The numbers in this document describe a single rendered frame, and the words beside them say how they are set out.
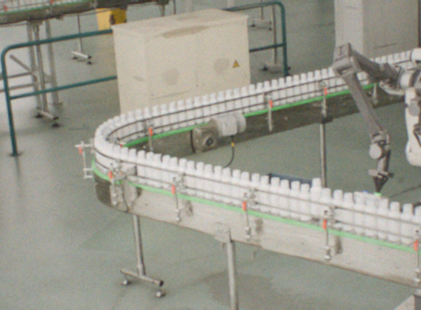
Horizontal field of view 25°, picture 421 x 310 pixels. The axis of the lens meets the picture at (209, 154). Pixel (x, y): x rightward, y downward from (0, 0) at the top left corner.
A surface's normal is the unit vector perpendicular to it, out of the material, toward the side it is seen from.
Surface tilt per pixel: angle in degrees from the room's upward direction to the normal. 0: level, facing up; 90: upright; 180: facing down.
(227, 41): 90
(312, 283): 0
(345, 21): 90
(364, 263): 90
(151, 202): 90
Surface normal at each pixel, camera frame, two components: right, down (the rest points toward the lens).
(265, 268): -0.07, -0.95
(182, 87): 0.53, 0.22
